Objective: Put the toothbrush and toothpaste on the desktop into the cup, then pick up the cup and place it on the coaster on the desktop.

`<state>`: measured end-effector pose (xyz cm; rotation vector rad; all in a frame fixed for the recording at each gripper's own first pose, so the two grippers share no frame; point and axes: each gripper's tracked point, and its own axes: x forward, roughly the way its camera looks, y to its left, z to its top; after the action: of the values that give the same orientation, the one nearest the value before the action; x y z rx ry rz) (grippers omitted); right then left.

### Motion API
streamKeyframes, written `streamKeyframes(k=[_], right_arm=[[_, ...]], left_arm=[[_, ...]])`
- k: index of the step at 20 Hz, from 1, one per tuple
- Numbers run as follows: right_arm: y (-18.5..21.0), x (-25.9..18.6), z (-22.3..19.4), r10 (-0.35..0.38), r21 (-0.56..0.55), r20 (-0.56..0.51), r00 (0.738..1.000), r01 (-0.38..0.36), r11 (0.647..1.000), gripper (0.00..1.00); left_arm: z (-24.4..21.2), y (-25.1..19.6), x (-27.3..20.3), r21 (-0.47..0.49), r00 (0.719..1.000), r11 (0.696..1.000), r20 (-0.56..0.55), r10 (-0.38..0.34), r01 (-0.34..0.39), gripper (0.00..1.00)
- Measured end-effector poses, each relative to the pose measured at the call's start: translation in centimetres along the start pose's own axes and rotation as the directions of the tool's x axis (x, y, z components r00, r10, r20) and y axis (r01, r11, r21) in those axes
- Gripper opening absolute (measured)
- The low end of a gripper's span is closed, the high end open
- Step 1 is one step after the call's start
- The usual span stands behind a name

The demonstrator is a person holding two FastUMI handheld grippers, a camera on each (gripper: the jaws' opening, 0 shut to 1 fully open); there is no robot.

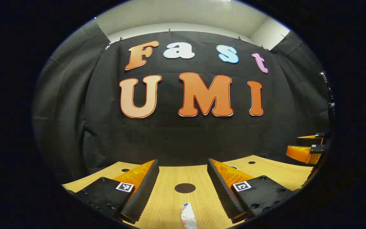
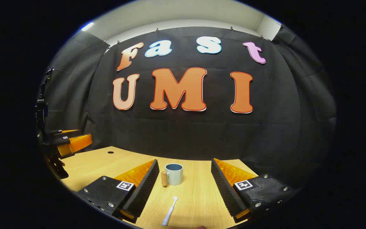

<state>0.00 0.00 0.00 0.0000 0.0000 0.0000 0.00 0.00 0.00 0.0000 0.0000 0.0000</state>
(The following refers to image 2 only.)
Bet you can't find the wooden desktop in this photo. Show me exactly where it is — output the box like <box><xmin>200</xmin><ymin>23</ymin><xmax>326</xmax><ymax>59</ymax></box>
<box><xmin>51</xmin><ymin>146</ymin><xmax>260</xmax><ymax>229</ymax></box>

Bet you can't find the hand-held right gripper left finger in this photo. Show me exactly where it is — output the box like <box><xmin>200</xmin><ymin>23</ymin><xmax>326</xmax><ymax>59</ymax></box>
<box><xmin>77</xmin><ymin>159</ymin><xmax>160</xmax><ymax>224</ymax></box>

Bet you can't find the white toothbrush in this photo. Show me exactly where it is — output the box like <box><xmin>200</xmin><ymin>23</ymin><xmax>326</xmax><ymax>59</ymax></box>
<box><xmin>162</xmin><ymin>196</ymin><xmax>179</xmax><ymax>226</ymax></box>

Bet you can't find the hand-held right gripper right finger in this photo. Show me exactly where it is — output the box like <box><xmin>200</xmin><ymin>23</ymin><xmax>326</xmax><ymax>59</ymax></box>
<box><xmin>211</xmin><ymin>158</ymin><xmax>298</xmax><ymax>223</ymax></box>

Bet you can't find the pale green cup wooden handle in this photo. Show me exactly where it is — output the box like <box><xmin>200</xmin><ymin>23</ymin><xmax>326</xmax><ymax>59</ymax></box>
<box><xmin>161</xmin><ymin>163</ymin><xmax>184</xmax><ymax>187</ymax></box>

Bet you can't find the black backdrop cloth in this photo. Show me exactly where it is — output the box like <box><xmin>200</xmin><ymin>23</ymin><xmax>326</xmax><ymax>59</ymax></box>
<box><xmin>38</xmin><ymin>26</ymin><xmax>337</xmax><ymax>191</ymax></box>

